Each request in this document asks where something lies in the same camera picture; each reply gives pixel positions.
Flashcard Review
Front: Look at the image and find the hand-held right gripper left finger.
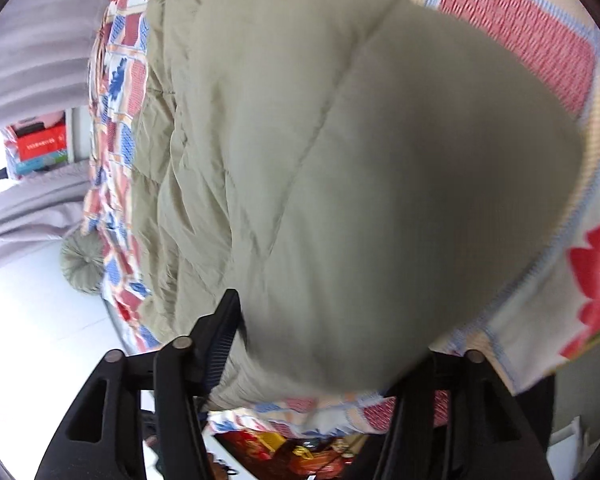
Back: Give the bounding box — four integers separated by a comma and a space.
34, 289, 243, 480

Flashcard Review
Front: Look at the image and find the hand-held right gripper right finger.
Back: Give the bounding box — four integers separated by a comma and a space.
345, 347, 556, 480

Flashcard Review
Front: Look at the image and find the olive green puffer jacket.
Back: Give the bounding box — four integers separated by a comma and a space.
129, 0, 588, 413

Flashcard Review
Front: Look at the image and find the red yellow printed bag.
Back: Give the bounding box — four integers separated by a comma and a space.
212, 429, 373, 480

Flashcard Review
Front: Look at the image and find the round green cushion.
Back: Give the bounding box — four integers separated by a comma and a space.
60, 232, 107, 293

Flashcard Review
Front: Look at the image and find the grey curtain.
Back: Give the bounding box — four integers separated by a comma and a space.
0, 160, 97, 247
0, 0, 131, 133

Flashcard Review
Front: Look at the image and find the teal printed box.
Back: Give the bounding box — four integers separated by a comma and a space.
5, 154, 72, 179

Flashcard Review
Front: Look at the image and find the red box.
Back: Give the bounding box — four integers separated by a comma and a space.
16, 127, 69, 163

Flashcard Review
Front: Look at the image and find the leaf print patchwork quilt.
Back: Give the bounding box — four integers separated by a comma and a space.
81, 0, 600, 436

